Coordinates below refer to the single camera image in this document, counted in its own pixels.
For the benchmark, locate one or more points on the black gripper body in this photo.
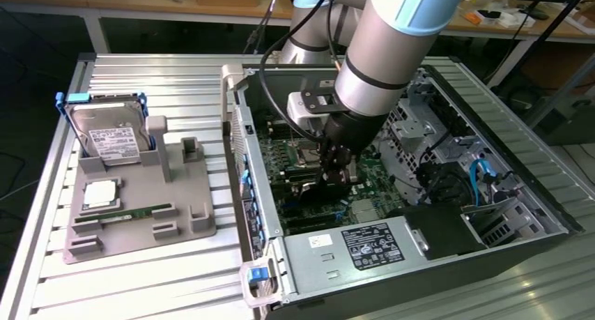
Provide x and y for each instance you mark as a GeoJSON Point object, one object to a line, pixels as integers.
{"type": "Point", "coordinates": [354, 131]}

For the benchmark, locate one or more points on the silver hard disk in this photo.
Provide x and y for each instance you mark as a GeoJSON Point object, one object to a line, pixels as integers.
{"type": "Point", "coordinates": [111, 135]}

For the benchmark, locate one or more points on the silver CPU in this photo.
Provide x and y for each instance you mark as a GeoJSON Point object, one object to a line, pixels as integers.
{"type": "Point", "coordinates": [100, 194]}

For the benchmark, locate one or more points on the silver chipset heat sink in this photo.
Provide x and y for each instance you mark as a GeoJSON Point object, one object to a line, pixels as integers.
{"type": "Point", "coordinates": [368, 209]}

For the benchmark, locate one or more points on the grey parts rack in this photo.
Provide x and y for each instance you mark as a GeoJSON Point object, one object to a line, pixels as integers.
{"type": "Point", "coordinates": [139, 180]}

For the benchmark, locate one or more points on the blue case latch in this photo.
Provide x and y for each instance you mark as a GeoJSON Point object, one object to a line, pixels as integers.
{"type": "Point", "coordinates": [259, 275]}

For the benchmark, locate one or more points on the black tripod pole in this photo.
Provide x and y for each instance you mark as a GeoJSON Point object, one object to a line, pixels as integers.
{"type": "Point", "coordinates": [552, 20]}

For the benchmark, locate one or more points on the thin metal locking lever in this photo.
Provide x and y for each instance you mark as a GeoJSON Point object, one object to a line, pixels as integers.
{"type": "Point", "coordinates": [291, 137]}

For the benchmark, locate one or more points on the black box on floor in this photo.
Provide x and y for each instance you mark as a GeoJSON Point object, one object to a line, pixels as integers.
{"type": "Point", "coordinates": [567, 121]}

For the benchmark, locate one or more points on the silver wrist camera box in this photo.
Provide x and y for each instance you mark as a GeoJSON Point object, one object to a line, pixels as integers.
{"type": "Point", "coordinates": [302, 114]}

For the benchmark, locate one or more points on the hard disk drive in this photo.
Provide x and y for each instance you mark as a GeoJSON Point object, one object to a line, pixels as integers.
{"type": "Point", "coordinates": [76, 98]}

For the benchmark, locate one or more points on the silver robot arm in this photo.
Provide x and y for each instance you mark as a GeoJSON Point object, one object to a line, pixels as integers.
{"type": "Point", "coordinates": [386, 65]}

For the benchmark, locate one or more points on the orange white small box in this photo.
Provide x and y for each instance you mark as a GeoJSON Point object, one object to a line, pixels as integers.
{"type": "Point", "coordinates": [474, 17]}

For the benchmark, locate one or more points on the silver power supply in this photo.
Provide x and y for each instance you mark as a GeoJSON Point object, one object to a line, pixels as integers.
{"type": "Point", "coordinates": [316, 264]}

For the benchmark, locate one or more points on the silver disk bay cage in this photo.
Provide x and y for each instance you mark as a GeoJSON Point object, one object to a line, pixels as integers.
{"type": "Point", "coordinates": [414, 135]}

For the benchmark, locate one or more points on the black air shroud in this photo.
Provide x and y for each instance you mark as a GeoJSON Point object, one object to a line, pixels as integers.
{"type": "Point", "coordinates": [442, 229]}

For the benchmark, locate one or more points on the CPU socket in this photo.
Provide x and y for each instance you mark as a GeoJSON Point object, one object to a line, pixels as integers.
{"type": "Point", "coordinates": [307, 156]}

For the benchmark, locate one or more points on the open black PC case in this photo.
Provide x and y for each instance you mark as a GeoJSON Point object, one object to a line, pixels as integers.
{"type": "Point", "coordinates": [298, 79]}

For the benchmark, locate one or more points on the green motherboard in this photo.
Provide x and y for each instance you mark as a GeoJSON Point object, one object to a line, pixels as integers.
{"type": "Point", "coordinates": [371, 165]}

